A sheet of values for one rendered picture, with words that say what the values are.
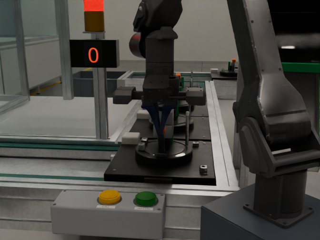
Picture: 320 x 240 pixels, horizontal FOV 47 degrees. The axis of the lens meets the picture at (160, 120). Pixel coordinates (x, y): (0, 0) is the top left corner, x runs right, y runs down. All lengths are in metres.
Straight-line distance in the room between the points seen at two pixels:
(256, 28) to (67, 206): 0.46
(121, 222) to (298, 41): 0.55
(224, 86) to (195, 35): 9.32
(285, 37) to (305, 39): 0.04
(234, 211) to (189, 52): 10.94
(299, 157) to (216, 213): 0.12
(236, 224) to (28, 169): 0.67
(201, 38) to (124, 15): 2.41
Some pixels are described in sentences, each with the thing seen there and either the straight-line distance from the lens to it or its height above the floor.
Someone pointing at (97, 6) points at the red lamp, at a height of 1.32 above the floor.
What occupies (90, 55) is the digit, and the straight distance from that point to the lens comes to 0.98.
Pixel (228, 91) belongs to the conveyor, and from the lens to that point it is 2.06.
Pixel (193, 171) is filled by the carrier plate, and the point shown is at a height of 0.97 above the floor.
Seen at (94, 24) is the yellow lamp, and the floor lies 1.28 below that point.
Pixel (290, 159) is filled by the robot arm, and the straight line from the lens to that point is 0.45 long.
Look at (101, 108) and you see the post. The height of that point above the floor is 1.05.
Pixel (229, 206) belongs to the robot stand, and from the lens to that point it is 0.50.
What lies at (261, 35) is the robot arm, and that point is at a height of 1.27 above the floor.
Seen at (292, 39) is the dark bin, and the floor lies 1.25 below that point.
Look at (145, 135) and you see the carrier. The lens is 1.06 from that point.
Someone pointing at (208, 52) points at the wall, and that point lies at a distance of 11.38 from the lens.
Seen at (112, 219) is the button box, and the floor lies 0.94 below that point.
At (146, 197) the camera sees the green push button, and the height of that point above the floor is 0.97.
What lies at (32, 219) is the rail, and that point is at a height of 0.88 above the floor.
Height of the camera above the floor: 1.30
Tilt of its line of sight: 16 degrees down
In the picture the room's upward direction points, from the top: straight up
